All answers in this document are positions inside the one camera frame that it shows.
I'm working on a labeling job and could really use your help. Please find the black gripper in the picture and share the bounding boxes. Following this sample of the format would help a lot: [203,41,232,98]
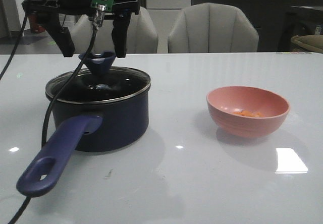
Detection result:
[22,0,140,58]

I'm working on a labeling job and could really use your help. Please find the glass lid with blue knob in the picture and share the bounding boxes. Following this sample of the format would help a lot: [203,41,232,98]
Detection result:
[58,51,151,104]

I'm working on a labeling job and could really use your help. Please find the dark blue saucepan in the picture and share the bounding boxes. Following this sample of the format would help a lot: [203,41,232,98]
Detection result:
[16,73,149,197]

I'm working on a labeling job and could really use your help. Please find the pink bowl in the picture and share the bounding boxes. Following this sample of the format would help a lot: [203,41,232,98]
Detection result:
[206,86,290,138]

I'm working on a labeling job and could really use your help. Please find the orange ham pieces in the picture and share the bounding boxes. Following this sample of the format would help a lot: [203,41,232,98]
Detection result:
[233,110,264,118]

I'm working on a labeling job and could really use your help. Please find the left beige chair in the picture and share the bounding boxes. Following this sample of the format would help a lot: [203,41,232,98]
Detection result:
[70,7,158,54]

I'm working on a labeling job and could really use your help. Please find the beige chair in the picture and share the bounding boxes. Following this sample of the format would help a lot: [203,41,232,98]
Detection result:
[70,7,158,54]
[168,3,259,53]

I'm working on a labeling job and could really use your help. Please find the red bin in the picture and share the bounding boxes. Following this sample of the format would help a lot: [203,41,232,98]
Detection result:
[28,14,45,34]

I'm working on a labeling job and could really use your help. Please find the right beige chair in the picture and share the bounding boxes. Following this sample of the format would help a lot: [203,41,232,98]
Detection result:
[168,3,259,53]

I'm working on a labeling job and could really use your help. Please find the dark counter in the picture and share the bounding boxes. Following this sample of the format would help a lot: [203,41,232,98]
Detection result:
[191,0,322,52]

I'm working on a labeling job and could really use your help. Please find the tan cushion seat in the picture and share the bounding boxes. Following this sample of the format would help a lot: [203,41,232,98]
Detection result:
[291,35,322,53]

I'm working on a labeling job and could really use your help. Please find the black cable from board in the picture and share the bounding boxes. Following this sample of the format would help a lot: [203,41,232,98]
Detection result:
[41,4,106,150]

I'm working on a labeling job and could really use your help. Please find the black cable far left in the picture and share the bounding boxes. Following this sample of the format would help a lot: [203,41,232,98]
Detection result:
[0,0,35,82]

